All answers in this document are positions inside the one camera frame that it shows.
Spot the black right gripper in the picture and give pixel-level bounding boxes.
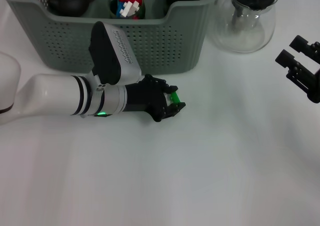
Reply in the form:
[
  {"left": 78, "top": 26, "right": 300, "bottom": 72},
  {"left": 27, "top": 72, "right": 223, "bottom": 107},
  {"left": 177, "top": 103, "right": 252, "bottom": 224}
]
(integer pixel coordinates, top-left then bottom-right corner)
[{"left": 274, "top": 35, "right": 320, "bottom": 104}]

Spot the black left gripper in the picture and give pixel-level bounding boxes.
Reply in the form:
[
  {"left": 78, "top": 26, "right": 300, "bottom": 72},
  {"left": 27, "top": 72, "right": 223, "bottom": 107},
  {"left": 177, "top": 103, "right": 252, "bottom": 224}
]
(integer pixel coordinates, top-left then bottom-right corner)
[{"left": 123, "top": 73, "right": 187, "bottom": 123}]

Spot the white toy brick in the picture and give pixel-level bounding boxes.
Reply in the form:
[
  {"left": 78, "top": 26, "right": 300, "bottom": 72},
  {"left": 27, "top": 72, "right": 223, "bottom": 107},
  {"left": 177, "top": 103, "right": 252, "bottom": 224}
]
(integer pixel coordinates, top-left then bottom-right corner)
[
  {"left": 119, "top": 6, "right": 138, "bottom": 18},
  {"left": 126, "top": 0, "right": 141, "bottom": 11}
]

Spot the blue square toy brick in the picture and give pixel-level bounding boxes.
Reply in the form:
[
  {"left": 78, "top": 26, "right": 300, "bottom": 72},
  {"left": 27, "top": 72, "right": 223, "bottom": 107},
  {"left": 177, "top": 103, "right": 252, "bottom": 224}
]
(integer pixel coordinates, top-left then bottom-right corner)
[{"left": 114, "top": 2, "right": 125, "bottom": 16}]

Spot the grey perforated storage bin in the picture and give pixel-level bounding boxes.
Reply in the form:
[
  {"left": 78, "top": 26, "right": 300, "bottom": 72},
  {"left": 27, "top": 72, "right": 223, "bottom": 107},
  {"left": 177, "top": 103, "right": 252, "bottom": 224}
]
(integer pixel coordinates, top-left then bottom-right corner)
[{"left": 0, "top": 0, "right": 224, "bottom": 76}]

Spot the glass carafe black lid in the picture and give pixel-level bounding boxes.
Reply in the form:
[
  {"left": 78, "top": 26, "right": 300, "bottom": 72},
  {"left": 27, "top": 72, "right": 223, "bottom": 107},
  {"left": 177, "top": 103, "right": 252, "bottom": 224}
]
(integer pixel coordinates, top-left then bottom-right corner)
[{"left": 214, "top": 0, "right": 280, "bottom": 54}]

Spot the black clay teapot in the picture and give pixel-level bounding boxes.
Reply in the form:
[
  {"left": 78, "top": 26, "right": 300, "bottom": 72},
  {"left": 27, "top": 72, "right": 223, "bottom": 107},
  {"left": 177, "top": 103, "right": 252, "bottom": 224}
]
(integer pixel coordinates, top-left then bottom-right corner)
[{"left": 46, "top": 0, "right": 98, "bottom": 18}]

